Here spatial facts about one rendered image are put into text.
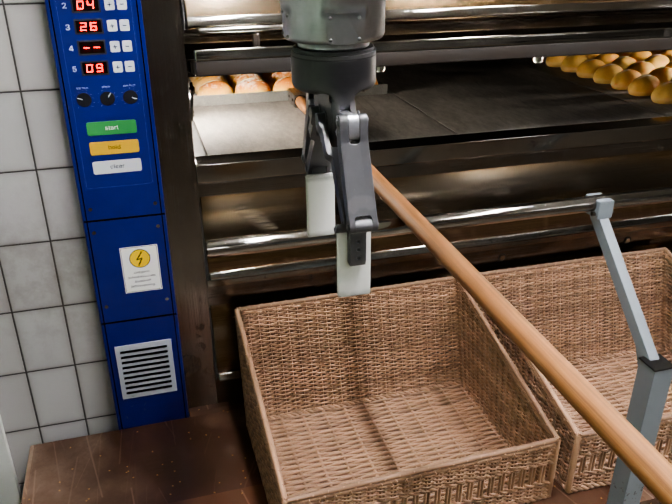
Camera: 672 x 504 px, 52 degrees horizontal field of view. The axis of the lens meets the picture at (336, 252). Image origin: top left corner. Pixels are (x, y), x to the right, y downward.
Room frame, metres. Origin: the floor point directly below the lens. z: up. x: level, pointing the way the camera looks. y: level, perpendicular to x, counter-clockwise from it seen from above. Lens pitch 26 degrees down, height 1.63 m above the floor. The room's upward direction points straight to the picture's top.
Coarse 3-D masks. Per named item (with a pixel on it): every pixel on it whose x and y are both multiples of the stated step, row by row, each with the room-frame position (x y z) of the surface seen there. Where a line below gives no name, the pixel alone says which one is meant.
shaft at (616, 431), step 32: (384, 192) 1.13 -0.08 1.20; (416, 224) 0.99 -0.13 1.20; (448, 256) 0.88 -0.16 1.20; (480, 288) 0.78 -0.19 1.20; (512, 320) 0.70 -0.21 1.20; (544, 352) 0.64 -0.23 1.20; (576, 384) 0.58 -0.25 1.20; (608, 416) 0.53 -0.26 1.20; (640, 448) 0.48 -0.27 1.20; (640, 480) 0.47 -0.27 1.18
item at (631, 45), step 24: (456, 48) 1.34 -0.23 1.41; (480, 48) 1.35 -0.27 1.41; (504, 48) 1.36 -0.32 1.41; (528, 48) 1.38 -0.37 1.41; (552, 48) 1.39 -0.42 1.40; (576, 48) 1.41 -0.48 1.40; (600, 48) 1.42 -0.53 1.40; (624, 48) 1.44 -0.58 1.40; (648, 48) 1.45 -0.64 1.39; (192, 72) 1.27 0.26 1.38; (216, 72) 1.21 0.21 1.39; (240, 72) 1.22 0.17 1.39; (264, 72) 1.23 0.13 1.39
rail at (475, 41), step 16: (560, 32) 1.41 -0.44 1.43; (576, 32) 1.41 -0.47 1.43; (592, 32) 1.42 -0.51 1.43; (608, 32) 1.43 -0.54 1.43; (624, 32) 1.44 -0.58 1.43; (640, 32) 1.45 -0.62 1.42; (656, 32) 1.46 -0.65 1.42; (224, 48) 1.22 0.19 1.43; (240, 48) 1.23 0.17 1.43; (256, 48) 1.24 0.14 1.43; (272, 48) 1.24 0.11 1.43; (288, 48) 1.25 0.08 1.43; (384, 48) 1.30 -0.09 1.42; (400, 48) 1.31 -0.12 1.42; (416, 48) 1.32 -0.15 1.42; (432, 48) 1.33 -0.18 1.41; (448, 48) 1.34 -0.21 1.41
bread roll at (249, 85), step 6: (252, 78) 1.91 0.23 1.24; (258, 78) 1.92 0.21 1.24; (240, 84) 1.89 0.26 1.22; (246, 84) 1.89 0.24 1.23; (252, 84) 1.89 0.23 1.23; (258, 84) 1.89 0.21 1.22; (264, 84) 1.90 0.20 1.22; (240, 90) 1.88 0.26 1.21; (246, 90) 1.88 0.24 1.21; (252, 90) 1.88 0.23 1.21; (258, 90) 1.89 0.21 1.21; (264, 90) 1.89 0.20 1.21; (270, 90) 1.91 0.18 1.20
